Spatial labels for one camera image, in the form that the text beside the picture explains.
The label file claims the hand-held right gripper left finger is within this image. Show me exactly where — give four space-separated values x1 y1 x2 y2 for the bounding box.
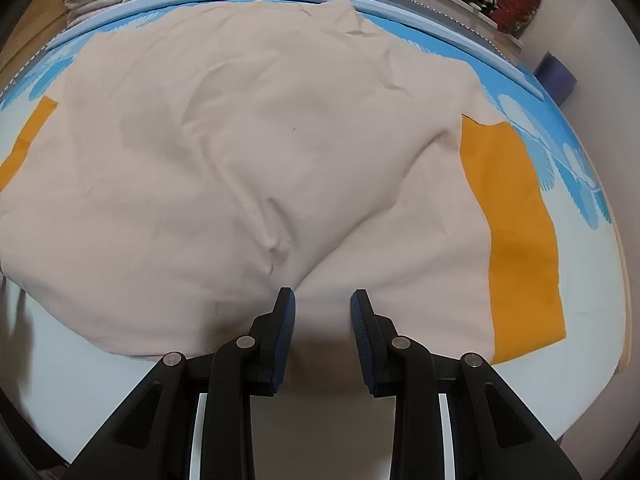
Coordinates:
62 287 297 480

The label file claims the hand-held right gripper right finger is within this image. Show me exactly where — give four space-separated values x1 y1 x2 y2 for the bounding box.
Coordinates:
350 288 583 480

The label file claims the beige and yellow hooded jacket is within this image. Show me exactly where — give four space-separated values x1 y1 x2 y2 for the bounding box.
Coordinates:
0 0 567 365

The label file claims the blue and white patterned mat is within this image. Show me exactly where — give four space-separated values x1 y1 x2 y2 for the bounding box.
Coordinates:
0 0 628 466

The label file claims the purple box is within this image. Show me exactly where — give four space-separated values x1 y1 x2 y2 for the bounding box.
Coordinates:
535 52 576 103

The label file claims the dark red bag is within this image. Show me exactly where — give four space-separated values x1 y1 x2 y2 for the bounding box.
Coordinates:
492 0 543 38

